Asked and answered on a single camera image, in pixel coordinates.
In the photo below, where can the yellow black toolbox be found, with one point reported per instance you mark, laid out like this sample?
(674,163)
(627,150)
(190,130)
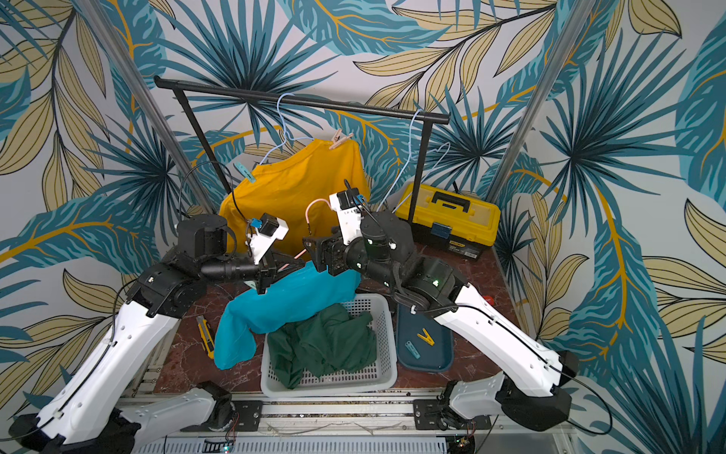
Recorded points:
(450,221)

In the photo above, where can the teal blue t-shirt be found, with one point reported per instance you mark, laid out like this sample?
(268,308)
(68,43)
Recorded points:
(295,298)

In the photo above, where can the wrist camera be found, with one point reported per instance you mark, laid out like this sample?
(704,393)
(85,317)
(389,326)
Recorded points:
(266,230)
(345,205)

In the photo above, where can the yellow clothespin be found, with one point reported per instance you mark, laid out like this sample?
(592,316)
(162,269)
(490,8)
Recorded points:
(426,337)

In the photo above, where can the black clothes rack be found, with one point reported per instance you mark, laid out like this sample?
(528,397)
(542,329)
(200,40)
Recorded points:
(180,88)

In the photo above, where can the white blue wire hanger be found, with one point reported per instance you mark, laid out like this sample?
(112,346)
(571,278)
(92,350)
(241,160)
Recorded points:
(418,130)

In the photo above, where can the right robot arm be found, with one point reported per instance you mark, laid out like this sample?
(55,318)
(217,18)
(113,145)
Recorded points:
(529,386)

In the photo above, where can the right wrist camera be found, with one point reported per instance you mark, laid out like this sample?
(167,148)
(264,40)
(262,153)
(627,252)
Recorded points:
(345,205)

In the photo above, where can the dark green t-shirt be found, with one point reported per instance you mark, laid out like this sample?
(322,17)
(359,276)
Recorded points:
(331,341)

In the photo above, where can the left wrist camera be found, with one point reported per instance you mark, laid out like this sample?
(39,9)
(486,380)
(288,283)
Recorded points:
(266,230)

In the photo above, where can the pink wire hanger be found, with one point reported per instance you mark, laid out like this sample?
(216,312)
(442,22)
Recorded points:
(314,222)

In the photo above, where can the light blue wire hanger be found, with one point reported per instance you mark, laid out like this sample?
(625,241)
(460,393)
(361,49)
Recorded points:
(287,138)

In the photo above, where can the beige clothespin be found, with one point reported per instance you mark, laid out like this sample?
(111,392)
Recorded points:
(339,138)

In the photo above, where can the mint clothespin far left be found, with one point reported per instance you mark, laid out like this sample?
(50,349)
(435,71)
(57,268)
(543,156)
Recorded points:
(244,172)

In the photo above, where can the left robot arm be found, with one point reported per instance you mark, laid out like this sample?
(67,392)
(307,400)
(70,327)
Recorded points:
(84,417)

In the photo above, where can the turquoise clothespin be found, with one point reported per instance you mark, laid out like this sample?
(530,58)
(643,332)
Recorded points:
(412,349)

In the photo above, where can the white plastic basket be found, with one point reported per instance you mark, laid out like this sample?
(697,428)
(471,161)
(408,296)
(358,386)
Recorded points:
(379,376)

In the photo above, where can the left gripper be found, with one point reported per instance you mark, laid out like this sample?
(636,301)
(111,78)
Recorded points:
(268,266)

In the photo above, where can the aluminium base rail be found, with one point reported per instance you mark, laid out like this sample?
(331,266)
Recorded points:
(385,422)

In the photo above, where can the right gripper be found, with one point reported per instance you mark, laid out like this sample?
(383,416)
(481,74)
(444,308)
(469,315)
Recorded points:
(330,254)

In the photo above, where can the yellow utility knife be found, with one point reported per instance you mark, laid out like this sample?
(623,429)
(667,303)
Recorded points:
(207,337)

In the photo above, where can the yellow t-shirt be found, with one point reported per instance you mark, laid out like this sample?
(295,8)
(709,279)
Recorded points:
(284,189)

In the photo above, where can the dark teal tray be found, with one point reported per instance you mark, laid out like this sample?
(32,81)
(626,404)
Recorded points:
(434,359)

